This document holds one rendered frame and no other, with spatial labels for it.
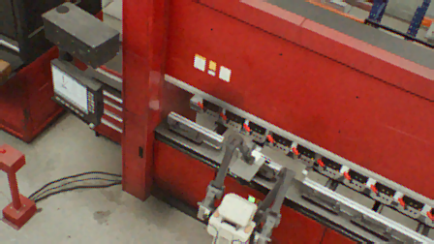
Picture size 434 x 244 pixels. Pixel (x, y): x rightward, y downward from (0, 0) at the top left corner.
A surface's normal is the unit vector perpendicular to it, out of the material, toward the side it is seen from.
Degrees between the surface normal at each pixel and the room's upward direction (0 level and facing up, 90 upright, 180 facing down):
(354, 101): 90
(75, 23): 0
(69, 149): 0
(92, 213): 0
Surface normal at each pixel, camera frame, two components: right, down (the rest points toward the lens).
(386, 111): -0.50, 0.58
